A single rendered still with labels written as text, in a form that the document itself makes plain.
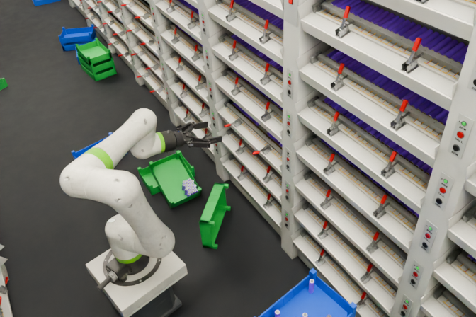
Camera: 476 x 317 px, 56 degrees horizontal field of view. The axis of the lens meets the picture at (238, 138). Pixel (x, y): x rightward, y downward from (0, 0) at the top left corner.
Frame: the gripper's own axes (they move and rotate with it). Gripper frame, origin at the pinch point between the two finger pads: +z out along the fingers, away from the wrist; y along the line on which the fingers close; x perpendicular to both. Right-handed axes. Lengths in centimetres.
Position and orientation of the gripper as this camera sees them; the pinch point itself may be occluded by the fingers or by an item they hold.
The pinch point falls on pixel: (212, 131)
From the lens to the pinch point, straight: 212.9
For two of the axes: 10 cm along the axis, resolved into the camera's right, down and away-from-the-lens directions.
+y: 5.2, 5.1, -6.8
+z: 8.4, -1.9, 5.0
